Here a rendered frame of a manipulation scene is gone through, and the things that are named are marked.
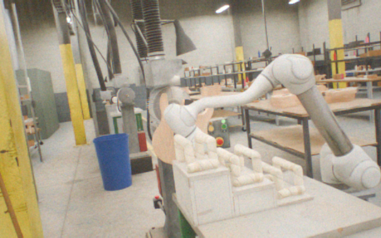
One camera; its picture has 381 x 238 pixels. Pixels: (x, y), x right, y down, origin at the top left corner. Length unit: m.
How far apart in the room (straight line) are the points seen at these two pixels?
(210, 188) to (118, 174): 3.78
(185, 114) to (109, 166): 3.29
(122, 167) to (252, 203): 3.77
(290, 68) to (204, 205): 0.75
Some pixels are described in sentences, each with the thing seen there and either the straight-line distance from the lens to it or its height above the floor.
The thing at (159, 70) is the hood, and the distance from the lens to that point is 1.91.
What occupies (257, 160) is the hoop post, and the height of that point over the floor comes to 1.10.
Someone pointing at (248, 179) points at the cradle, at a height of 1.05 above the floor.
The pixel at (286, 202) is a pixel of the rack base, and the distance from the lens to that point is 1.32.
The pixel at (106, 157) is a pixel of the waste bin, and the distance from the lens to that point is 4.86.
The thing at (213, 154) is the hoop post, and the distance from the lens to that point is 1.20.
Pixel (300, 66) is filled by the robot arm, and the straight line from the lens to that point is 1.62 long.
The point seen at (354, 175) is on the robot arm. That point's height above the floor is 0.87.
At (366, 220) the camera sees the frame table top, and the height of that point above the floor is 0.93.
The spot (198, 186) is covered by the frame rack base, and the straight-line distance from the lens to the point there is 1.17.
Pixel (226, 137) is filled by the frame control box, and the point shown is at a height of 0.99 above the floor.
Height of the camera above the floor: 1.43
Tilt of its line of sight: 7 degrees down
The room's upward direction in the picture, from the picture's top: 7 degrees counter-clockwise
